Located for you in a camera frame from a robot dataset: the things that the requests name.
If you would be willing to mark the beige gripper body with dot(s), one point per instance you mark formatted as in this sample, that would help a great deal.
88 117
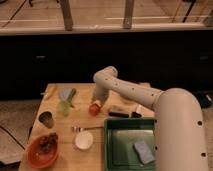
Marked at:
100 95

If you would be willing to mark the white paper cup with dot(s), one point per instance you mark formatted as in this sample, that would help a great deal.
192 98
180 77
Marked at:
83 140

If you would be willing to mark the metal fork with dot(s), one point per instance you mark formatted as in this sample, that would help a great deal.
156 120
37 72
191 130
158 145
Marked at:
80 129

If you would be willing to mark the blue sponge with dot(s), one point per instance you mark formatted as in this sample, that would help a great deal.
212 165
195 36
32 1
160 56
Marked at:
144 152

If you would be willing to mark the green plastic cup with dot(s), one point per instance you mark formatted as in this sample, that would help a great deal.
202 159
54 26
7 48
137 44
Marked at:
63 108

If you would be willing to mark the orange bowl with food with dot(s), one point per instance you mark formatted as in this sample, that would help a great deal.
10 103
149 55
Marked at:
42 152

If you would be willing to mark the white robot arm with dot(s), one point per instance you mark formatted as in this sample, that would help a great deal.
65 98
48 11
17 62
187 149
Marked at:
179 125

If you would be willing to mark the red apple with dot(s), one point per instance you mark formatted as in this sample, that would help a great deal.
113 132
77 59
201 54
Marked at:
94 109

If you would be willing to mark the green plastic tray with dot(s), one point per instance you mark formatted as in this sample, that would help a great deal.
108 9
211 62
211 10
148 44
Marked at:
120 135

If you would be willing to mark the tan block with black base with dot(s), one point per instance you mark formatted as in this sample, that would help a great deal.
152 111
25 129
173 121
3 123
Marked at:
117 111

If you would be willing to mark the metal cup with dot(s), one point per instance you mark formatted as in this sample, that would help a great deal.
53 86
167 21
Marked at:
46 119

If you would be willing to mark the blue and green cloth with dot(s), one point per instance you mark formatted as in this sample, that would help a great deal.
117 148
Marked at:
66 94

